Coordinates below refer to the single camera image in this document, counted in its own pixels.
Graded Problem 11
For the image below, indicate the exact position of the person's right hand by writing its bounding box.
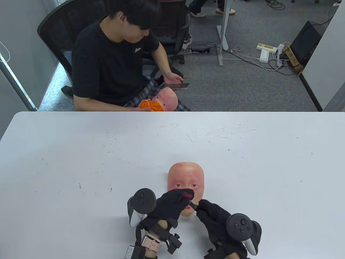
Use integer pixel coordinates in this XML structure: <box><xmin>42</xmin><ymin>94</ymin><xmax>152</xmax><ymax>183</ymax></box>
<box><xmin>195</xmin><ymin>199</ymin><xmax>248</xmax><ymax>259</ymax></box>

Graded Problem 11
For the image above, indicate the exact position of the person's left hand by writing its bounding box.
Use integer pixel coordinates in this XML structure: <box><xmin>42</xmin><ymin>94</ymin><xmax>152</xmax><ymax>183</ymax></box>
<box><xmin>140</xmin><ymin>188</ymin><xmax>195</xmax><ymax>230</ymax></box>

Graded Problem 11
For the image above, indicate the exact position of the beige mannequin face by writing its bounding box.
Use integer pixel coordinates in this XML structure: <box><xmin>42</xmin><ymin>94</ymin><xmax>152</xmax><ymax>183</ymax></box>
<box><xmin>168</xmin><ymin>162</ymin><xmax>205</xmax><ymax>217</ymax></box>

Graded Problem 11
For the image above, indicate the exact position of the pink stained mannequin face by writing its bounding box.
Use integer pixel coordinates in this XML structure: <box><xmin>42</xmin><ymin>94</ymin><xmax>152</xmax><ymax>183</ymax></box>
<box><xmin>151</xmin><ymin>87</ymin><xmax>178</xmax><ymax>111</ymax></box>

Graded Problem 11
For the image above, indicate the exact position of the right hand tracking controller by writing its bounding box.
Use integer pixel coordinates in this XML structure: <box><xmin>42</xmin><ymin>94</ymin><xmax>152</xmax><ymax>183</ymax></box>
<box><xmin>226</xmin><ymin>213</ymin><xmax>262</xmax><ymax>256</ymax></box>

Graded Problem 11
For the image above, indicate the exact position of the hand tracking controller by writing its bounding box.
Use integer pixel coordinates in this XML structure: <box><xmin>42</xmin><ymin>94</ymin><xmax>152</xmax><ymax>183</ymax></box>
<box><xmin>127</xmin><ymin>188</ymin><xmax>157</xmax><ymax>227</ymax></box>
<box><xmin>226</xmin><ymin>213</ymin><xmax>262</xmax><ymax>256</ymax></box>

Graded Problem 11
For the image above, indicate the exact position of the left hand tracking controller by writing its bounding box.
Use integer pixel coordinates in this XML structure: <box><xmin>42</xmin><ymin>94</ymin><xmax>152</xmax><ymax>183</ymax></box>
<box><xmin>127</xmin><ymin>188</ymin><xmax>157</xmax><ymax>227</ymax></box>

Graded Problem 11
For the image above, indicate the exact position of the pink wrist watch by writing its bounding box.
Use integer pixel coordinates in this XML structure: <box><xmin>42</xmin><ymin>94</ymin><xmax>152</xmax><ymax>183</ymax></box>
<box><xmin>142</xmin><ymin>235</ymin><xmax>162</xmax><ymax>253</ymax></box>

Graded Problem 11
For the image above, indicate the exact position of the orange cloth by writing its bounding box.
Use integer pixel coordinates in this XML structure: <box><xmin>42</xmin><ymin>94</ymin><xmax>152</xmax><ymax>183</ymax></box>
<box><xmin>139</xmin><ymin>99</ymin><xmax>165</xmax><ymax>111</ymax></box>

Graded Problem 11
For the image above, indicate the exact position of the black smartphone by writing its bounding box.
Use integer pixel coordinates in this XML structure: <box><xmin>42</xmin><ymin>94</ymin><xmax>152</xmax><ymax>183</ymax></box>
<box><xmin>167</xmin><ymin>82</ymin><xmax>190</xmax><ymax>90</ymax></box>

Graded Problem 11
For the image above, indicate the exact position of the plain white power strip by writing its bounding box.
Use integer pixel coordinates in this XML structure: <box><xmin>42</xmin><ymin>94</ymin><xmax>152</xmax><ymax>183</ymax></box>
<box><xmin>275</xmin><ymin>44</ymin><xmax>285</xmax><ymax>67</ymax></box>

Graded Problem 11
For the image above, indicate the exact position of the brown cardboard box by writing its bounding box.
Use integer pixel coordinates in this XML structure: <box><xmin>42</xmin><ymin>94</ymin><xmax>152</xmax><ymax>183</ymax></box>
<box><xmin>283</xmin><ymin>46</ymin><xmax>304</xmax><ymax>75</ymax></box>

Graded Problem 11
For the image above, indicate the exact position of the white power strip yellow label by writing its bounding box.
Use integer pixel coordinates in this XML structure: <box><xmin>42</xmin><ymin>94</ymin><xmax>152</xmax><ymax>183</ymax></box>
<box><xmin>256</xmin><ymin>43</ymin><xmax>277</xmax><ymax>52</ymax></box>

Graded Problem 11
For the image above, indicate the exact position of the white desk leg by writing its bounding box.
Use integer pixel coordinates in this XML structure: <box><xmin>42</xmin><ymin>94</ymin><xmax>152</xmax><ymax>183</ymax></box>
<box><xmin>216</xmin><ymin>0</ymin><xmax>232</xmax><ymax>66</ymax></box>

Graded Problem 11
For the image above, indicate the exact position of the white partition panel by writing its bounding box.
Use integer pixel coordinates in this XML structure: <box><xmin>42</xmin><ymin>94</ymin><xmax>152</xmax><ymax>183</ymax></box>
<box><xmin>299</xmin><ymin>0</ymin><xmax>345</xmax><ymax>112</ymax></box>

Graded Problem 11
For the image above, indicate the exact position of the black computer tower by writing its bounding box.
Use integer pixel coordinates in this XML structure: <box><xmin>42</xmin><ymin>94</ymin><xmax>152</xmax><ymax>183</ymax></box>
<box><xmin>290</xmin><ymin>21</ymin><xmax>325</xmax><ymax>68</ymax></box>

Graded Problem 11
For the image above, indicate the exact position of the black mesh office chair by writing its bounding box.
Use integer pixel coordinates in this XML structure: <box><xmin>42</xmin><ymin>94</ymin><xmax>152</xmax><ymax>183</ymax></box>
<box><xmin>37</xmin><ymin>0</ymin><xmax>108</xmax><ymax>111</ymax></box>

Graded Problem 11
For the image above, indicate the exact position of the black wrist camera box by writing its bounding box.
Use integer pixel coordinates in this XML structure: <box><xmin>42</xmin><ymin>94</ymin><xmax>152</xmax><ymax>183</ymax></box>
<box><xmin>125</xmin><ymin>245</ymin><xmax>147</xmax><ymax>259</ymax></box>

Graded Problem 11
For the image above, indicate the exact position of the white floor cable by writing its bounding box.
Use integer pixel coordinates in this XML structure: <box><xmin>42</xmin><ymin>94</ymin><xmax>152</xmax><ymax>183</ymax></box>
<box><xmin>208</xmin><ymin>43</ymin><xmax>282</xmax><ymax>71</ymax></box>

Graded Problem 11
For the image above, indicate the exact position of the grey metal post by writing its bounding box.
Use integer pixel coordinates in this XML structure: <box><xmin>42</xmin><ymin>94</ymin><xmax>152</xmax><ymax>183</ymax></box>
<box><xmin>0</xmin><ymin>62</ymin><xmax>38</xmax><ymax>111</ymax></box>

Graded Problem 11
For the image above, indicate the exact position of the white hanging cord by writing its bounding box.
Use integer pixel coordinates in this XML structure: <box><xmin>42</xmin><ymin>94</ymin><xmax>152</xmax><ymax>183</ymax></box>
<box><xmin>0</xmin><ymin>40</ymin><xmax>11</xmax><ymax>63</ymax></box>

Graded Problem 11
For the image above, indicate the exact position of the black coiled floor cable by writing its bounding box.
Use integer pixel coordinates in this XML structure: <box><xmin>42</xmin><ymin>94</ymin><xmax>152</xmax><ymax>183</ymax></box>
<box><xmin>265</xmin><ymin>0</ymin><xmax>285</xmax><ymax>11</ymax></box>

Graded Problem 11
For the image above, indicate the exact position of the black tower cable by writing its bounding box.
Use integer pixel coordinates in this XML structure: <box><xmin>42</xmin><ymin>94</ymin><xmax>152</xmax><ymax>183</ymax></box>
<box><xmin>313</xmin><ymin>4</ymin><xmax>340</xmax><ymax>26</ymax></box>

